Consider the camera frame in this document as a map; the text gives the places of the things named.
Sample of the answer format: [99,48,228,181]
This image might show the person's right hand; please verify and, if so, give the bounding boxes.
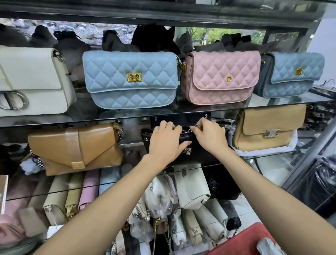
[189,117,234,158]

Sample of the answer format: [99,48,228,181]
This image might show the person's left hand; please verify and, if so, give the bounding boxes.
[148,121,193,165]

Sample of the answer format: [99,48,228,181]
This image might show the black leather handbag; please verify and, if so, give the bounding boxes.
[141,125,234,165]

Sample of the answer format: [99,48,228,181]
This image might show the person's right forearm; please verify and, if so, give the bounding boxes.
[215,150,336,255]

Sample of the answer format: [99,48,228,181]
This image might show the person's left forearm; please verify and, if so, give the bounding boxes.
[33,154,170,255]

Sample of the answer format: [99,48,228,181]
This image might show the white handbag with silver stud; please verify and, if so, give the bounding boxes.
[174,165,211,211]

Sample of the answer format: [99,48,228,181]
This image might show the large light blue quilted handbag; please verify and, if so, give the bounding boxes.
[82,50,181,110]

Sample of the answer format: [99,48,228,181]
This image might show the pink quilted handbag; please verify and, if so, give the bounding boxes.
[181,50,262,106]

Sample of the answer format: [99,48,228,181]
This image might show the tan handbag with silver clasp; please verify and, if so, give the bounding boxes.
[232,104,307,152]

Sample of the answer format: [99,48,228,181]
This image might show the pile of plastic-wrapped handbags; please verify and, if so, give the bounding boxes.
[16,163,242,255]

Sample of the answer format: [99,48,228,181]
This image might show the pink upright purse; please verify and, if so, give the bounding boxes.
[78,170,101,212]

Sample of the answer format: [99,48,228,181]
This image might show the brown envelope handbag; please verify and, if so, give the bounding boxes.
[27,122,125,177]

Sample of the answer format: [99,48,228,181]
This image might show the small blue quilted handbag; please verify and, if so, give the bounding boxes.
[253,51,325,99]

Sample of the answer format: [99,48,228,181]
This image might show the black white checkered charm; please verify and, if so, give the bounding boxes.
[29,152,44,171]

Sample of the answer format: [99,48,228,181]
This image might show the grey crumpled wrapper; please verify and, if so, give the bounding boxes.
[256,237,285,255]

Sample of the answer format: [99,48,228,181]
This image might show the white fluffy pompom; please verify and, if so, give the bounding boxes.
[20,160,40,176]

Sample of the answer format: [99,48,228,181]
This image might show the white handbag with silver clasp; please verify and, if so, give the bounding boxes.
[0,45,77,118]

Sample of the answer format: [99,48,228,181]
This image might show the black plastic bag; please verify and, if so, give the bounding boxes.
[297,154,336,219]

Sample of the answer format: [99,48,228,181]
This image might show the pink soft bag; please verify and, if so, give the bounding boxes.
[0,208,29,249]

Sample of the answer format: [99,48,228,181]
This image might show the black handbag with silver ring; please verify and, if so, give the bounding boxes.
[203,164,242,201]

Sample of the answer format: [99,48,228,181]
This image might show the black metal shelf frame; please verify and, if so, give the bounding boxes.
[0,0,327,30]

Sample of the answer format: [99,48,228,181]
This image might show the silver metal frame post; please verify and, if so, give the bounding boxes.
[280,112,336,191]

